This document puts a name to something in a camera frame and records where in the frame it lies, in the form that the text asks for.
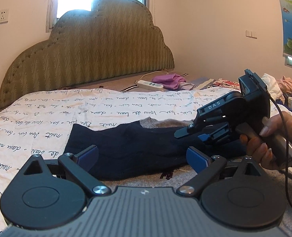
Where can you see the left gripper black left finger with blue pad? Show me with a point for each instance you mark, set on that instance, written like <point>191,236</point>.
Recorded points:
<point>77,167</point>

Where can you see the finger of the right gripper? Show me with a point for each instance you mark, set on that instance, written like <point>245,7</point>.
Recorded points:
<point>216,136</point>

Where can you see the olive upholstered headboard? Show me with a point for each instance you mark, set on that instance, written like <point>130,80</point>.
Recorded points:
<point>116,38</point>

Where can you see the person's right hand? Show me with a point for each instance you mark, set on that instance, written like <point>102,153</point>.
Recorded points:
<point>271,138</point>

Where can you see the white crumpled garment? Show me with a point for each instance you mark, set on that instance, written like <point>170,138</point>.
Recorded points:
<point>273,87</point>

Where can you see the pink crumpled garment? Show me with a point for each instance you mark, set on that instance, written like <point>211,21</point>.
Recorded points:
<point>285,84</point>

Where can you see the white wall light switch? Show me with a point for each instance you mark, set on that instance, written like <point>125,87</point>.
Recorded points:
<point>251,34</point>

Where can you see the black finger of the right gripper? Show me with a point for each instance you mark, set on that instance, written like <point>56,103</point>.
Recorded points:
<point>192,130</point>

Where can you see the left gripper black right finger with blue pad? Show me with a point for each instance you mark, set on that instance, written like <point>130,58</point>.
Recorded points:
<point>207,169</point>

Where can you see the purple cloth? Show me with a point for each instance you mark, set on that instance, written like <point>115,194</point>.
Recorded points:
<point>173,82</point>

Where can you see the white power strip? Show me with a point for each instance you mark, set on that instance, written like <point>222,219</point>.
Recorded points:
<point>149,85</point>

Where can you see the grey and navy sweater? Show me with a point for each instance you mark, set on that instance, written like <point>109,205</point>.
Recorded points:
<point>149,147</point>

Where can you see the white script-print bedspread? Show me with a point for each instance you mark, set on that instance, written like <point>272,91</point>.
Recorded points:
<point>40,123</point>

